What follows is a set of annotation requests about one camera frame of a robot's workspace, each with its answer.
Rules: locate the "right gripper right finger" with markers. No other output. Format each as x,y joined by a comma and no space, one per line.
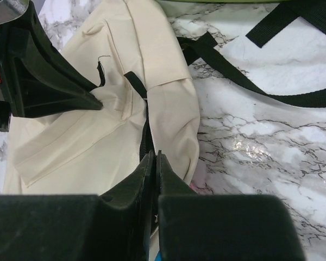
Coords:
221,227

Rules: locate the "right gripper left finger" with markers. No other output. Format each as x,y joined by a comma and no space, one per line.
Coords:
113,226

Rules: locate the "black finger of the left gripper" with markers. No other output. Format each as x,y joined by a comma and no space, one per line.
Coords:
37,80

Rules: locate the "pink pencil case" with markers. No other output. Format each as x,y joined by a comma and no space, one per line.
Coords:
203,190

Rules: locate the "beige canvas backpack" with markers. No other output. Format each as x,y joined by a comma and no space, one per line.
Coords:
214,132

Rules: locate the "green vegetable tray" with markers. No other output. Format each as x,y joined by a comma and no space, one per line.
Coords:
224,1

